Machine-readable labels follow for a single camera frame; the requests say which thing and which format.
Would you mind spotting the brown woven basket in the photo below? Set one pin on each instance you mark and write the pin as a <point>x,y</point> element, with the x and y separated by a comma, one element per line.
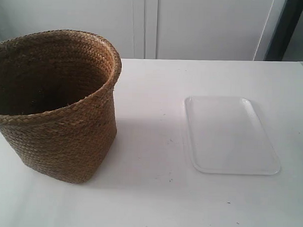
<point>56,101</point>

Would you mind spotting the white rectangular plastic tray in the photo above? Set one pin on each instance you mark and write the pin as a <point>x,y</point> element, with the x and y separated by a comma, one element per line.
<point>226,136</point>

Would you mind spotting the dark vertical post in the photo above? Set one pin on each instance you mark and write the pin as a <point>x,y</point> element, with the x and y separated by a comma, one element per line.
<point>284,30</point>

